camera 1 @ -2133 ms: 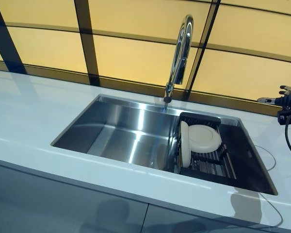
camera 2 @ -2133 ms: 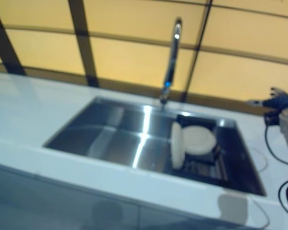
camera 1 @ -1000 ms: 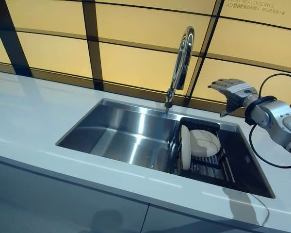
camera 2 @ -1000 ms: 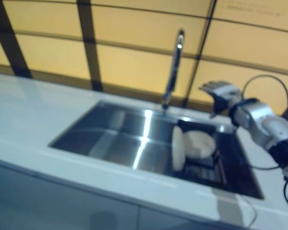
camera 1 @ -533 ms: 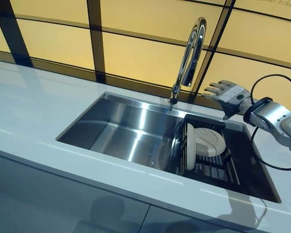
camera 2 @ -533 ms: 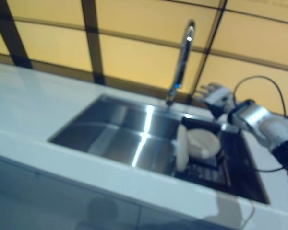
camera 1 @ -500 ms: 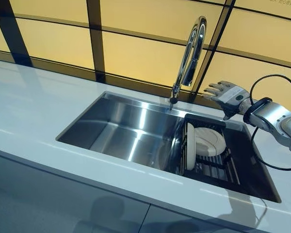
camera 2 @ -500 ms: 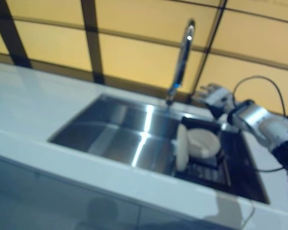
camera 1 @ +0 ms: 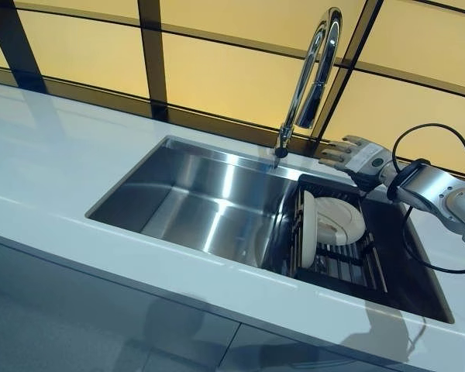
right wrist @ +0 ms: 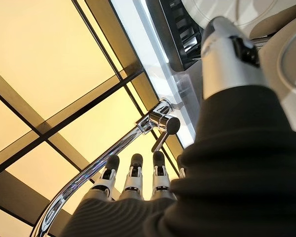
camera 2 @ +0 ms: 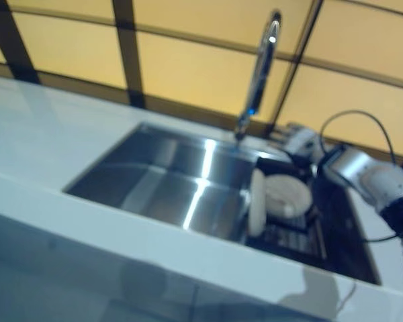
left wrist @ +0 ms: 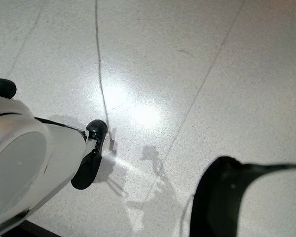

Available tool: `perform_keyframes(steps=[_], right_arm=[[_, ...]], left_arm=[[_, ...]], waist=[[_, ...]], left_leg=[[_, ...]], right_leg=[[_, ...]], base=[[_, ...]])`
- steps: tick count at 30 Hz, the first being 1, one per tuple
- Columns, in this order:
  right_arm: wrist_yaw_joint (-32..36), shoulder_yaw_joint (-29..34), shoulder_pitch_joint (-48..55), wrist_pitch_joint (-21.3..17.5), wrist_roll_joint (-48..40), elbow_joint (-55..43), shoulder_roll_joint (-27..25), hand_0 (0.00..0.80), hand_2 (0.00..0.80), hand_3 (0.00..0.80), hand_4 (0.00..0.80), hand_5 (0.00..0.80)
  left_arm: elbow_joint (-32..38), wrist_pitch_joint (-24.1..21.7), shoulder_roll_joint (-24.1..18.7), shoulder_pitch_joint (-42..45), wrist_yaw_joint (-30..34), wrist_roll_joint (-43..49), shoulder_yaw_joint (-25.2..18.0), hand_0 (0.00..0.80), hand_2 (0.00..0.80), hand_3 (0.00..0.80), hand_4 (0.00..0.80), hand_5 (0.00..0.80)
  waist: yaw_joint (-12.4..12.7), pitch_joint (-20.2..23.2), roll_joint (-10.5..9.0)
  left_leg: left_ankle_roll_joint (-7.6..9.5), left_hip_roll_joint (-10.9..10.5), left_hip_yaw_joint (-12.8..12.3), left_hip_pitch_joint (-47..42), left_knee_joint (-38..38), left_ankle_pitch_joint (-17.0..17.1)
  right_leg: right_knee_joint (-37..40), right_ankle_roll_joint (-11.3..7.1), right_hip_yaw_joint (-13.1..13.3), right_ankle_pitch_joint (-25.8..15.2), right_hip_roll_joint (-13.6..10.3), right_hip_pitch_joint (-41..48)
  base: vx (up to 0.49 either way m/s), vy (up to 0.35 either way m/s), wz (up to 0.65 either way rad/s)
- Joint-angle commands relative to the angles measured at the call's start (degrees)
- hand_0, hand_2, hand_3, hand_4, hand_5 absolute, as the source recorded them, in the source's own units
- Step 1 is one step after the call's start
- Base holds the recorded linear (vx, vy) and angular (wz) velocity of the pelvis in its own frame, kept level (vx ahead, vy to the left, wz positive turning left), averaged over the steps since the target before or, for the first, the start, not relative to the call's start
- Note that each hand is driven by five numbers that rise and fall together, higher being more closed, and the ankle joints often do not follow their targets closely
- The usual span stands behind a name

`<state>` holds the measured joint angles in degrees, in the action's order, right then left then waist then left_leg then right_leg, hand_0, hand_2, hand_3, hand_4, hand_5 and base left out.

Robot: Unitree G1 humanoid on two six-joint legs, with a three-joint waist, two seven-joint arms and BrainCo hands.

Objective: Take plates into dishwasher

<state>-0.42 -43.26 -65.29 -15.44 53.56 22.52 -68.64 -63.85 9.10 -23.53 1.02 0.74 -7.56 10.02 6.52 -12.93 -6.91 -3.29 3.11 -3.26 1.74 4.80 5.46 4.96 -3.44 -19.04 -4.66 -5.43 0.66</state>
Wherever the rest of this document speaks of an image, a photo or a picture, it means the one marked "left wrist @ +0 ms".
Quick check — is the robot right foot black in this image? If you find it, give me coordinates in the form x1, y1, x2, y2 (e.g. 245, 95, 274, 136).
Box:
0, 78, 17, 100

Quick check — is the thin grey floor cable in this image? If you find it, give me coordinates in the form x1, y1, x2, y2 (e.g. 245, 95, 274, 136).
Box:
95, 0, 118, 151

